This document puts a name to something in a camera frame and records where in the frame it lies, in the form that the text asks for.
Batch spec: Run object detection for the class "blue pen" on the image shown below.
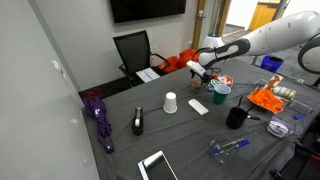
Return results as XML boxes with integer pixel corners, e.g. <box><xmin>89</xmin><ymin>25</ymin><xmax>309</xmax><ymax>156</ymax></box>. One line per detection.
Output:
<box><xmin>207</xmin><ymin>138</ymin><xmax>251</xmax><ymax>157</ymax></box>

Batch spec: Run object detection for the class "grey table cloth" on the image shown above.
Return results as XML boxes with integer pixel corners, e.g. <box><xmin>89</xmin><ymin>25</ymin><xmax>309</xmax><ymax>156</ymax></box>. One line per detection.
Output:
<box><xmin>81</xmin><ymin>58</ymin><xmax>320</xmax><ymax>180</ymax></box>

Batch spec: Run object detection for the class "white paper cup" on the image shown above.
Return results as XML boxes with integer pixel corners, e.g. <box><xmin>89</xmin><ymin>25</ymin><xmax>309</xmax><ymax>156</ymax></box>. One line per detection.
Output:
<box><xmin>162</xmin><ymin>91</ymin><xmax>179</xmax><ymax>115</ymax></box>

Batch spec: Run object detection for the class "wooden door frame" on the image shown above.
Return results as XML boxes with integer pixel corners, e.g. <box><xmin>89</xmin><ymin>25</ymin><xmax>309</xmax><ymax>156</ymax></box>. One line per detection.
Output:
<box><xmin>192</xmin><ymin>0</ymin><xmax>233</xmax><ymax>51</ymax></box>

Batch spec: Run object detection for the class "white paper sheet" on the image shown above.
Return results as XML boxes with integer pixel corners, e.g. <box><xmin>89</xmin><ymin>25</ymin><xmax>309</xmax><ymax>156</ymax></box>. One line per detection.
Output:
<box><xmin>135</xmin><ymin>67</ymin><xmax>162</xmax><ymax>84</ymax></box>

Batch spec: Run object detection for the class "clear compartment container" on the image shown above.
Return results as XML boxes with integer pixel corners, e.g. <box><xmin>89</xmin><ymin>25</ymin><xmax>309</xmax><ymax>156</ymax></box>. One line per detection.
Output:
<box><xmin>253</xmin><ymin>73</ymin><xmax>316</xmax><ymax>116</ymax></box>

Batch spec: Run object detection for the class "teal round lid tin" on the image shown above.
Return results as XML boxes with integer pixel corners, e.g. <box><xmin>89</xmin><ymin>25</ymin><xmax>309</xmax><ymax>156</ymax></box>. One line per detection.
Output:
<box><xmin>209</xmin><ymin>79</ymin><xmax>221</xmax><ymax>89</ymax></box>

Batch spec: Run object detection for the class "blue plastic bin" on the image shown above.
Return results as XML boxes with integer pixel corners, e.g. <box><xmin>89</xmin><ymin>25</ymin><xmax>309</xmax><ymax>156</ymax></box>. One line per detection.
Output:
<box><xmin>259</xmin><ymin>55</ymin><xmax>285</xmax><ymax>74</ymax></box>

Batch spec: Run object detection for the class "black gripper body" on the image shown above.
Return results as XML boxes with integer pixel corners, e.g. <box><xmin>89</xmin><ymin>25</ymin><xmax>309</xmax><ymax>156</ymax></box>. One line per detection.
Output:
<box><xmin>196</xmin><ymin>68</ymin><xmax>214</xmax><ymax>84</ymax></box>

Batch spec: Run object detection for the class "black office chair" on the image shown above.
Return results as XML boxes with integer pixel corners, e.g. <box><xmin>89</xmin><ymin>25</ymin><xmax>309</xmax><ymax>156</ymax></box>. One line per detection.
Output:
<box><xmin>112</xmin><ymin>29</ymin><xmax>172</xmax><ymax>88</ymax></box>

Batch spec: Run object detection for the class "black wall television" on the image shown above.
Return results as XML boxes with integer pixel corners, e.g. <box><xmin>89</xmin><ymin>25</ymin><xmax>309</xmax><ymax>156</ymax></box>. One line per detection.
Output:
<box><xmin>109</xmin><ymin>0</ymin><xmax>187</xmax><ymax>24</ymax></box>

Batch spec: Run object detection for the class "yellow ribbon spool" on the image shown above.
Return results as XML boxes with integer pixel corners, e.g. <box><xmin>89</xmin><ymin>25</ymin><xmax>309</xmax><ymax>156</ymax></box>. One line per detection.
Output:
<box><xmin>282</xmin><ymin>87</ymin><xmax>292</xmax><ymax>100</ymax></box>
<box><xmin>287</xmin><ymin>89</ymin><xmax>297</xmax><ymax>101</ymax></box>

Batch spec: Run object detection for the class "orange bag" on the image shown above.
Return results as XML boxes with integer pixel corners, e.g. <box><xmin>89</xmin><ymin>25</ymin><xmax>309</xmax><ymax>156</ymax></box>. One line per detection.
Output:
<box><xmin>178</xmin><ymin>48</ymin><xmax>201</xmax><ymax>69</ymax></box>
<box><xmin>157</xmin><ymin>55</ymin><xmax>181</xmax><ymax>75</ymax></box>

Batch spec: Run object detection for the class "purple folded umbrella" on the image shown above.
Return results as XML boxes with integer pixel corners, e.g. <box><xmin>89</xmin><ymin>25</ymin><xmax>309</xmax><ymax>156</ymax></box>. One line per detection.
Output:
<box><xmin>82</xmin><ymin>96</ymin><xmax>115</xmax><ymax>155</ymax></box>

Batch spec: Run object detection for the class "tablet with white frame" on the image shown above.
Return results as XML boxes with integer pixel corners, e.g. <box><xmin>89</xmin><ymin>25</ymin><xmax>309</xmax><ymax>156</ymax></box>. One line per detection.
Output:
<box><xmin>137</xmin><ymin>150</ymin><xmax>179</xmax><ymax>180</ymax></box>

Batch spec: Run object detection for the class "round clear plastic case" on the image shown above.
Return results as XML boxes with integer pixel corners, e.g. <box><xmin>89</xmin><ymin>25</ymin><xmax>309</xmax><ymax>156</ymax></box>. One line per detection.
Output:
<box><xmin>266</xmin><ymin>114</ymin><xmax>297</xmax><ymax>139</ymax></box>

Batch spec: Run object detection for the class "green plastic cup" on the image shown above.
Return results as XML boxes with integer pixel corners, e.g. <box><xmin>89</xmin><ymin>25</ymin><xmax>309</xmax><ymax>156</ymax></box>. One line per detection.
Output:
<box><xmin>212</xmin><ymin>83</ymin><xmax>232</xmax><ymax>106</ymax></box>

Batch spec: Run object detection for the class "red floor object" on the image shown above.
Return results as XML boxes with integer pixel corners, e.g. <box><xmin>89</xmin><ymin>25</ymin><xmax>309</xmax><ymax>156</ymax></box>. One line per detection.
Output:
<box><xmin>82</xmin><ymin>88</ymin><xmax>105</xmax><ymax>100</ymax></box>

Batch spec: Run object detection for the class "red white tape roll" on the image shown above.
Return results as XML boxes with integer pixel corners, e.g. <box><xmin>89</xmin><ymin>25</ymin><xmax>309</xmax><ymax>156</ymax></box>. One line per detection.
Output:
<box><xmin>218</xmin><ymin>75</ymin><xmax>235</xmax><ymax>87</ymax></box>

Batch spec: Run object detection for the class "wooden door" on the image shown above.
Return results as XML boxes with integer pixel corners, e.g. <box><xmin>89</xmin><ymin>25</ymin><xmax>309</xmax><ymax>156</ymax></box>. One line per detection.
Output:
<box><xmin>248</xmin><ymin>0</ymin><xmax>284</xmax><ymax>32</ymax></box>

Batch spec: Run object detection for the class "clear pen case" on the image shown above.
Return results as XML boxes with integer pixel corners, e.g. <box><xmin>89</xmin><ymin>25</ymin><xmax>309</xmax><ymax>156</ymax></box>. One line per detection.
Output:
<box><xmin>207</xmin><ymin>132</ymin><xmax>252</xmax><ymax>166</ymax></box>

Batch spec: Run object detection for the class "black mug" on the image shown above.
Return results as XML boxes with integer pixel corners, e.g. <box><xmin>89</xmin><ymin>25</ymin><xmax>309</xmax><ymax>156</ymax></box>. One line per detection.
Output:
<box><xmin>225</xmin><ymin>95</ymin><xmax>255</xmax><ymax>130</ymax></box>

